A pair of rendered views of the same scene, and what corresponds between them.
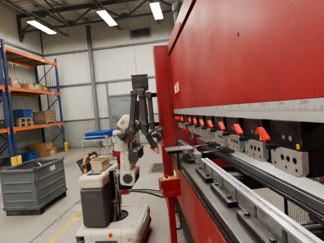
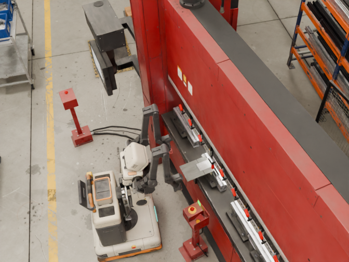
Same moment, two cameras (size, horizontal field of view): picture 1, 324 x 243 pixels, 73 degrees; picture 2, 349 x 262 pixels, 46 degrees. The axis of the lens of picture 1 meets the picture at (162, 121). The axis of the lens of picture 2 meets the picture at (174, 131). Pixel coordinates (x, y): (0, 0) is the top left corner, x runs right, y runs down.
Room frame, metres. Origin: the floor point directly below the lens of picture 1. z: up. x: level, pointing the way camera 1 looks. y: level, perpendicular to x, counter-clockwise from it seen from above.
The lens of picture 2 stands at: (0.29, 0.63, 4.11)
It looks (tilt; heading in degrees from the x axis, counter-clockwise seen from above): 51 degrees down; 343
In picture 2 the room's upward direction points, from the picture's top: 3 degrees counter-clockwise
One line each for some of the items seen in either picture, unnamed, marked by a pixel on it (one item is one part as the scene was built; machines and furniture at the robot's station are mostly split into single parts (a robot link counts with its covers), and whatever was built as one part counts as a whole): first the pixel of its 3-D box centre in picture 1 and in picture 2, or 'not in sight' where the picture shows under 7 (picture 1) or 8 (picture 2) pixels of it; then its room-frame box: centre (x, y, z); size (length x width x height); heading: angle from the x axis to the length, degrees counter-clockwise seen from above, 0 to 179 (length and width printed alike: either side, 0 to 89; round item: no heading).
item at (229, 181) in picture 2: (199, 124); (232, 179); (1.88, -0.32, 1.26); 0.15 x 0.09 x 0.17; 5
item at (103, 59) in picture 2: (137, 111); (104, 66); (3.41, 0.37, 1.42); 0.45 x 0.12 x 0.36; 4
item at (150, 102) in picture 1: (150, 111); (156, 125); (2.53, 0.12, 1.40); 0.11 x 0.06 x 0.43; 173
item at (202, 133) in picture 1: (206, 125); (245, 198); (1.68, -0.34, 1.26); 0.15 x 0.09 x 0.17; 5
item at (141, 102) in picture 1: (143, 112); (166, 165); (2.10, 0.17, 1.40); 0.11 x 0.06 x 0.43; 173
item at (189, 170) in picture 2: (178, 148); (196, 168); (2.24, -0.14, 1.00); 0.26 x 0.18 x 0.01; 95
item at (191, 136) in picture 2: (182, 145); (185, 126); (2.81, -0.25, 0.92); 0.50 x 0.06 x 0.10; 5
